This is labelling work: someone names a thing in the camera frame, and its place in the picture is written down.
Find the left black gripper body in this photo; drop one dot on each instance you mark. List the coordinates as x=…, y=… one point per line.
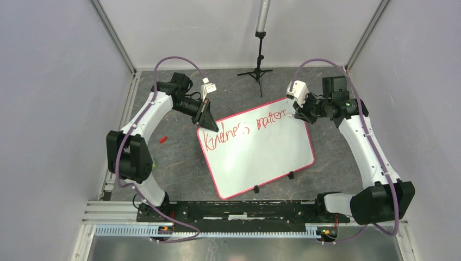
x=194, y=109

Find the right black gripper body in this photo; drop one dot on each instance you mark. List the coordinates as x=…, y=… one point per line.
x=317, y=107

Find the red marker cap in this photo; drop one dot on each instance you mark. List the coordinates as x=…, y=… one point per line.
x=162, y=140

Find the pink-framed whiteboard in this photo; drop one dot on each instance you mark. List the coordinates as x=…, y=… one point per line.
x=255, y=147

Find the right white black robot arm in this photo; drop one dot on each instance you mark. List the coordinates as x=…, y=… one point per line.
x=385, y=196

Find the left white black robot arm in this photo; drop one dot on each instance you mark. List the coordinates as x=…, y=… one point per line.
x=128, y=156

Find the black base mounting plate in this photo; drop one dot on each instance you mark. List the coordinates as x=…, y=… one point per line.
x=239, y=216

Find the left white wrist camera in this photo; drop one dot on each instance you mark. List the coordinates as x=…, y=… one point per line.
x=207, y=87

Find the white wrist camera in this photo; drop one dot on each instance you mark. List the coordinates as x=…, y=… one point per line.
x=298, y=92
x=207, y=87

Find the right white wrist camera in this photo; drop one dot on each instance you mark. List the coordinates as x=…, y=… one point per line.
x=298, y=92

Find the black tripod camera stand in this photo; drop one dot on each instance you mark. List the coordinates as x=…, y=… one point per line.
x=260, y=33

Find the white slotted cable duct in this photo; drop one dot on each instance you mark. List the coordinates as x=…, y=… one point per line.
x=156, y=231

